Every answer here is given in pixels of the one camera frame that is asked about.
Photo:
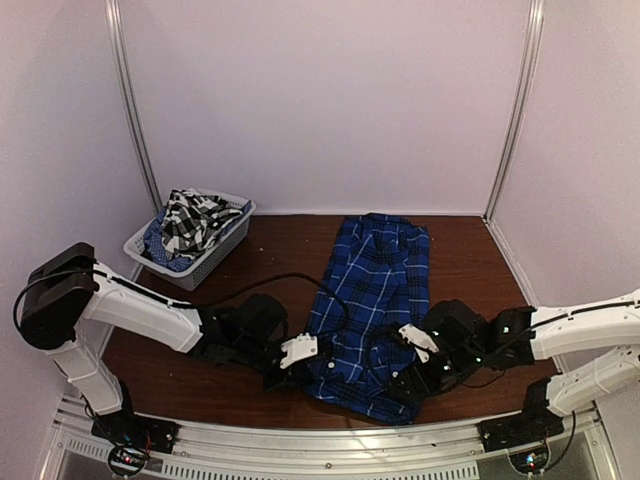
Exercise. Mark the front aluminium rail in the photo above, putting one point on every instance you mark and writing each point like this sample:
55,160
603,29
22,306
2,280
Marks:
450,450

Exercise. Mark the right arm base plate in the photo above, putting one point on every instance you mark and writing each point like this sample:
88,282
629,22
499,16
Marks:
517,430

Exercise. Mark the left aluminium frame post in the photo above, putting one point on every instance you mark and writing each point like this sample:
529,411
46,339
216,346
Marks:
132,115

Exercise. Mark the blue patterned shirt in basket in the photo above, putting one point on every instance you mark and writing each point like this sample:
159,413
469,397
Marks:
155,250

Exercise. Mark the blue plaid long sleeve shirt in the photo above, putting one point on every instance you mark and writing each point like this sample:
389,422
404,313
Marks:
376,281

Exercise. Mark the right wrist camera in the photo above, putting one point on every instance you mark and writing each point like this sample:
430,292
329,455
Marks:
420,341

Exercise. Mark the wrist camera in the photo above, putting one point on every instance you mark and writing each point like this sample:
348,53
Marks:
302,347
420,341

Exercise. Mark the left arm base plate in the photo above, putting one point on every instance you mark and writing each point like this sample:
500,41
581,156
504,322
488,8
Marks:
150,434

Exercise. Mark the right aluminium frame post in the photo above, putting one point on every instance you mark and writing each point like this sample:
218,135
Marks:
529,60

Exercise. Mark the left circuit board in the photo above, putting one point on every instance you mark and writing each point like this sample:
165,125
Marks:
126,461

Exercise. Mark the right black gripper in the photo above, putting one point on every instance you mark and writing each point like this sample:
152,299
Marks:
416,381

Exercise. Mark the black white checked shirt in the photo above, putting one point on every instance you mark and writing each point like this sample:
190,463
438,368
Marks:
194,222

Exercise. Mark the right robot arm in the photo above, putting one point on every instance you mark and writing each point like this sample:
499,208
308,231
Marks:
453,342

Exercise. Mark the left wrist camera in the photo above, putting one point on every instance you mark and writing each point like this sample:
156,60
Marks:
302,347

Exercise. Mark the circuit board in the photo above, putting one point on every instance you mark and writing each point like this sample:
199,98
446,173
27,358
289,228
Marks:
530,461
126,461

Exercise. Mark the grey plastic laundry basket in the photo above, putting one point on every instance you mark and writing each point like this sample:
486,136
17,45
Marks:
207,262

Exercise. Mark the aluminium frame post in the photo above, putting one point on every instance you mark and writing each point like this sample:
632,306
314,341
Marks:
529,60
132,115

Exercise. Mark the right circuit board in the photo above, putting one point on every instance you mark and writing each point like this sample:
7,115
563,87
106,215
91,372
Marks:
530,461

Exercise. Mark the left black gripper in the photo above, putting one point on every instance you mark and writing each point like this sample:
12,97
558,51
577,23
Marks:
297,374

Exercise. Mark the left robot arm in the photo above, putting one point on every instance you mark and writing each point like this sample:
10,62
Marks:
74,286

